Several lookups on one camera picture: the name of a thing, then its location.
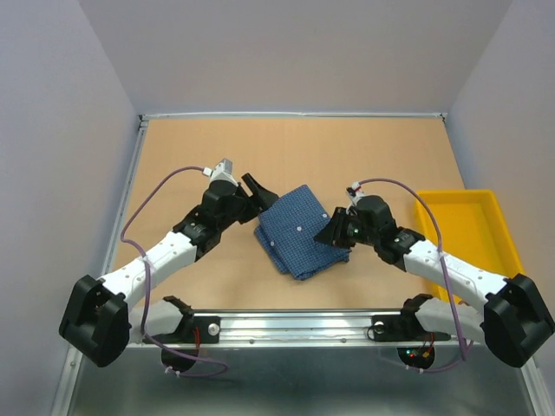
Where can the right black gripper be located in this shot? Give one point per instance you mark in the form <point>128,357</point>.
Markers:
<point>332,233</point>

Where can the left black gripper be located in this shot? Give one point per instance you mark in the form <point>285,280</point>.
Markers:
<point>260,201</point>

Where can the blue plaid long sleeve shirt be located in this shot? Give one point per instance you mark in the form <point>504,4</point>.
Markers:
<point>286,232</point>

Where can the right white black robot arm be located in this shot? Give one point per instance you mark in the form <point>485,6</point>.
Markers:
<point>508,315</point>

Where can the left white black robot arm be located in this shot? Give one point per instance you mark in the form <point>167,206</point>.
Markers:
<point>96,320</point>

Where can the yellow plastic tray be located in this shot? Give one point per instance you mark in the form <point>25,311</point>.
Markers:
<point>473,228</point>

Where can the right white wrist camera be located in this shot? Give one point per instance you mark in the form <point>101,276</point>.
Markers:
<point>355,194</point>

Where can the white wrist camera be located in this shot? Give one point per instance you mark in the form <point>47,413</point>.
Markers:
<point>355,194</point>
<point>222,171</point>

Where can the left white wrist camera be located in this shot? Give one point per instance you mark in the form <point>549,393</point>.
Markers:
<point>222,171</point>

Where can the aluminium front rail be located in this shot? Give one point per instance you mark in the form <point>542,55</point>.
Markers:
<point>281,329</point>

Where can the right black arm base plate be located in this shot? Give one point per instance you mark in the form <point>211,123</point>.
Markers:
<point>396,328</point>

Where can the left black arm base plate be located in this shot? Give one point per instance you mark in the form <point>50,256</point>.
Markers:
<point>202,329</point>

